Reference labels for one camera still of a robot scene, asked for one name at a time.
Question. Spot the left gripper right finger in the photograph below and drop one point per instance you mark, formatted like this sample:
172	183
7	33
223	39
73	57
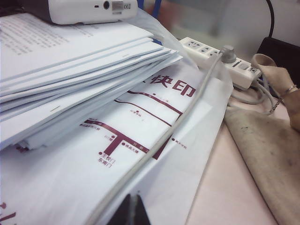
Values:
142	212

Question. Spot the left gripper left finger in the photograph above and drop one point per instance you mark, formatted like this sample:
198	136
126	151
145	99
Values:
123	212

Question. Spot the cream printed canvas bag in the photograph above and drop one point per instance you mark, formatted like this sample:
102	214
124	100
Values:
269	152

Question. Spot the white red-printed plastic bag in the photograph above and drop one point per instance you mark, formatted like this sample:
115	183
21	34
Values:
70	187

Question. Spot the stapled paper stack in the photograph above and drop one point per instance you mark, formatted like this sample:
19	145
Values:
70	70

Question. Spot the white power strip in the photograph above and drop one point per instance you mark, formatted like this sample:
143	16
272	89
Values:
241	72

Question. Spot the blue metal bookend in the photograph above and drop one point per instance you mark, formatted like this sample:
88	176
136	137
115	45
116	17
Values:
158	9

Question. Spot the white handheld device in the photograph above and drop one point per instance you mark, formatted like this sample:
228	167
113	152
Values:
82	11

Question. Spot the frosted glass desk partition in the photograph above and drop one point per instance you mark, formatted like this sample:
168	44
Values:
211	18

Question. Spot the black rectangular box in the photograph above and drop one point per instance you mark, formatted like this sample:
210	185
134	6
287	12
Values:
281	51

